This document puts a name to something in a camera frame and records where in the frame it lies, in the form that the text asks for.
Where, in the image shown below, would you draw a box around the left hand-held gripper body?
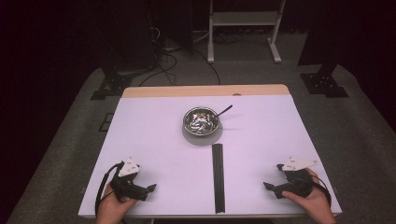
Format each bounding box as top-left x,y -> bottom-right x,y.
109,156 -> 149,202

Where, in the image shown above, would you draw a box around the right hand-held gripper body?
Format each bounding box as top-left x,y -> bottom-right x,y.
275,156 -> 319,199

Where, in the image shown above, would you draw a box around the person's right hand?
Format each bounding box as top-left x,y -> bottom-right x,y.
281,167 -> 338,224

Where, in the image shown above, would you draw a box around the person's left hand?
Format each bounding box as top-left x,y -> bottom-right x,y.
95,183 -> 138,224

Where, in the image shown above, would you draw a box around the white table mat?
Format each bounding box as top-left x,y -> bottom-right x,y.
78,93 -> 343,218

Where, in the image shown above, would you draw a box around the black strip on table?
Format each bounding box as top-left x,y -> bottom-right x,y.
211,143 -> 226,215

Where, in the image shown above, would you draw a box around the shiny metal bowl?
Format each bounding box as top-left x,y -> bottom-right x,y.
182,105 -> 220,137

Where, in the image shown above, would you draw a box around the black metal stand base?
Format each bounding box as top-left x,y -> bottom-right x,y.
90,65 -> 135,102
299,61 -> 350,99

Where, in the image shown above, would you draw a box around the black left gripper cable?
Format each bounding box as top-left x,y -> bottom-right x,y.
94,161 -> 125,218

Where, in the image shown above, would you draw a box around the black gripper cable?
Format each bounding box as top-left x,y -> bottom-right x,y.
94,161 -> 125,218
310,178 -> 332,207

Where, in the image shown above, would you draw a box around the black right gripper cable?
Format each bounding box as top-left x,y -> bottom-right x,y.
310,178 -> 332,207

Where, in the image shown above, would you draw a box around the black-handled spoon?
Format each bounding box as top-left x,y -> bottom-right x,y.
210,104 -> 233,121

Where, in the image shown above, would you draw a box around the black floor cables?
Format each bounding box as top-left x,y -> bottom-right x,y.
137,26 -> 222,88

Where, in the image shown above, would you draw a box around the white metal stand frame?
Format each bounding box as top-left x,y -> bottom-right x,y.
206,0 -> 287,65

